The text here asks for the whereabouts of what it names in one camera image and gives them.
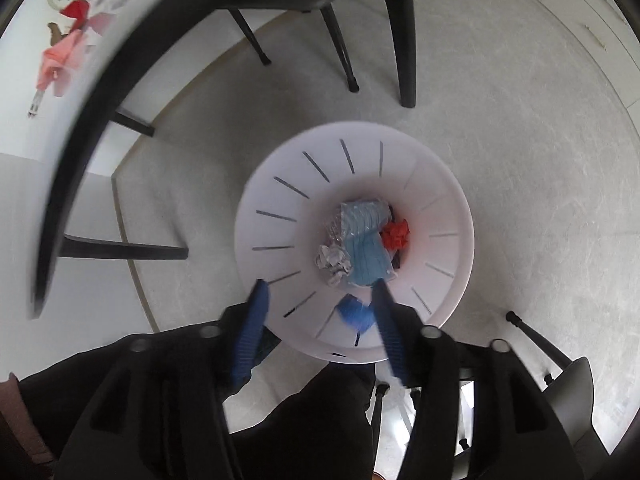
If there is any white round trash bin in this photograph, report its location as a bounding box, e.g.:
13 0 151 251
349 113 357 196
234 122 474 364

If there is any light blue wrapper in bin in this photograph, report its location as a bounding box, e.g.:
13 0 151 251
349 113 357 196
336 200 396 287

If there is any large red crumpled paper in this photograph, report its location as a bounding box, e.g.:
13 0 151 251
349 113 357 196
380 220 410 252

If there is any grey crumpled foil wrapper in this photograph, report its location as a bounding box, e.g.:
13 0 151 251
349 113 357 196
314 244 352 287

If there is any beige drawer cabinet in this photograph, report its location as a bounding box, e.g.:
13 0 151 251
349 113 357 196
542 0 639 124

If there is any pink crumpled paper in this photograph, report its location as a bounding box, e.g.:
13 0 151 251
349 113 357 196
36 29 89 96

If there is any dark blue paper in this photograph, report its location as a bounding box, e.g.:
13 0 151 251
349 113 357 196
336 294 375 335

